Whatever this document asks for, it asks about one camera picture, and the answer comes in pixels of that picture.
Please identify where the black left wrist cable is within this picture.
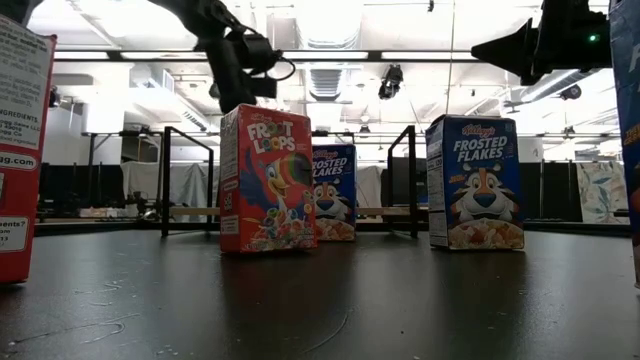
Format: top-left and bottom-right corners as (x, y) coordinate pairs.
(267, 53), (297, 83)

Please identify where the black overhead camera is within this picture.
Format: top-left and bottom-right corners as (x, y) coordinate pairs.
(377, 63), (404, 101)

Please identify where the black frame wooden shelf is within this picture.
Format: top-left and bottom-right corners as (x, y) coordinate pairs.
(160, 124), (420, 240)

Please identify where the white LED light strip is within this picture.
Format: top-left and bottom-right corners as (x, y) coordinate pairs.
(119, 51), (209, 60)
(380, 51), (476, 60)
(53, 51), (110, 60)
(282, 51), (369, 60)

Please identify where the black partition panel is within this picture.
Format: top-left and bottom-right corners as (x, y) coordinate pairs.
(519, 159), (584, 223)
(38, 162), (125, 211)

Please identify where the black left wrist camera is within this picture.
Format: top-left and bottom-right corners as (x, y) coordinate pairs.
(249, 74), (279, 100)

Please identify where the blue Frosted Flakes cereal box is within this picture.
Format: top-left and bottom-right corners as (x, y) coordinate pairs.
(425, 113), (526, 251)
(312, 143), (358, 243)
(608, 0), (640, 290)

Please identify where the black metal table frame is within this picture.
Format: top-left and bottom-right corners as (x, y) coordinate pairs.
(33, 219), (632, 237)

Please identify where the red Froot Loops cereal box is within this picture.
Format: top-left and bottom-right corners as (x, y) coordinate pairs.
(0, 13), (58, 285)
(218, 103), (319, 254)

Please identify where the black overhead crossbar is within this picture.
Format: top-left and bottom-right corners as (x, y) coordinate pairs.
(52, 49), (534, 64)

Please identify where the grey diagonal ceiling duct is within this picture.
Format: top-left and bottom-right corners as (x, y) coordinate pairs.
(537, 69), (597, 104)

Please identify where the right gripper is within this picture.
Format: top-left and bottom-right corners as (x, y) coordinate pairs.
(470, 18), (612, 87)

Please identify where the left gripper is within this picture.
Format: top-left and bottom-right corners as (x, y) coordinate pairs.
(212, 64), (256, 115)

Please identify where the silver ventilation duct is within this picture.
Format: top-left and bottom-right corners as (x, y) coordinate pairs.
(294, 0), (364, 104)

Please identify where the black monitor screen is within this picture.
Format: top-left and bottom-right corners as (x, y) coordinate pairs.
(382, 156), (429, 207)

